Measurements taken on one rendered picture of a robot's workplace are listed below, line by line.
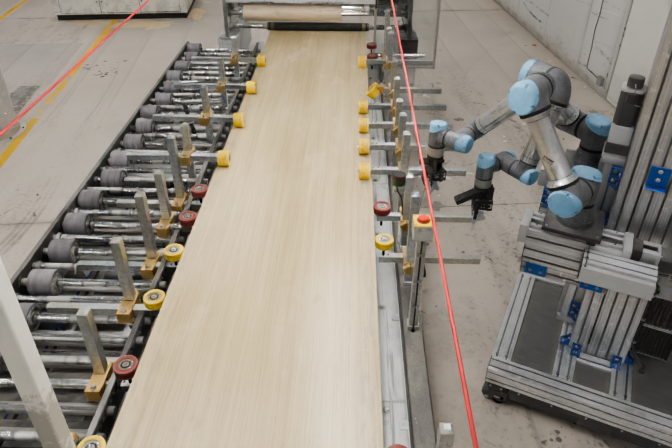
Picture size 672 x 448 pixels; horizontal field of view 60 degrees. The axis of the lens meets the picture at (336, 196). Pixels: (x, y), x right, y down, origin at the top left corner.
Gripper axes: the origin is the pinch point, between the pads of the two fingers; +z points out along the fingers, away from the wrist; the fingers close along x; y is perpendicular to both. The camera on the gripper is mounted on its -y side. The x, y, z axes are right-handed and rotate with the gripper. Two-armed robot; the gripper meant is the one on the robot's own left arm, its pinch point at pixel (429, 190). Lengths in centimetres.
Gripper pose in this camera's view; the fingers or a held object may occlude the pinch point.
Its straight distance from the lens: 271.7
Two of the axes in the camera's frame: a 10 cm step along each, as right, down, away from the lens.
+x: 9.5, -1.7, 2.7
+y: 3.2, 5.2, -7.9
